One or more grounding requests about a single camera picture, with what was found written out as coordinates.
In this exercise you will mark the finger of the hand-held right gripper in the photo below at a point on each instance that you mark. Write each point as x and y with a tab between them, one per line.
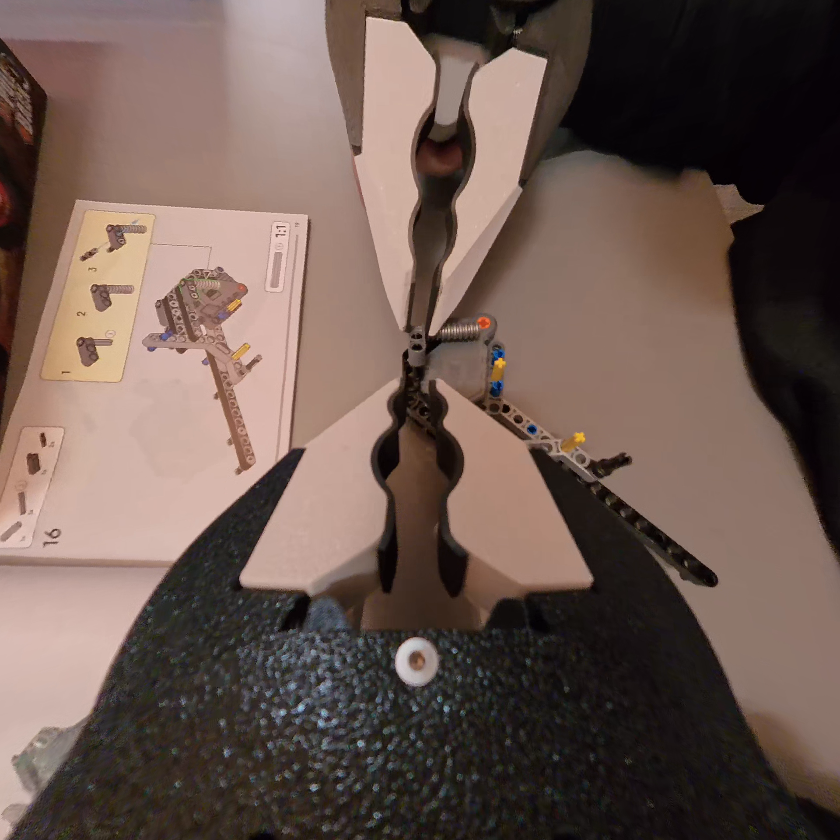
505	131
387	131

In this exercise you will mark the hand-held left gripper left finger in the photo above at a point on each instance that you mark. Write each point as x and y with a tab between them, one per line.
308	525

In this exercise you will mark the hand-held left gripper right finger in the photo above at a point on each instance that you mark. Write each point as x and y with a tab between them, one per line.
518	525

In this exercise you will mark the grey toy brick model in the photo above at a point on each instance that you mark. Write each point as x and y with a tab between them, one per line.
558	449

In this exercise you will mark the toy brick instruction booklet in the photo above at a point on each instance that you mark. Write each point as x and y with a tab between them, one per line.
164	426

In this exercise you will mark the person's black clothing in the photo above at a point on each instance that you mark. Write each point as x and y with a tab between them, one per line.
722	79

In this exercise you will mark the clear plastic bag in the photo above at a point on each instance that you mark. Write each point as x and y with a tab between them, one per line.
39	754

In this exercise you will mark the dark toy brick box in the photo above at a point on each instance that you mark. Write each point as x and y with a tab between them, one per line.
16	164

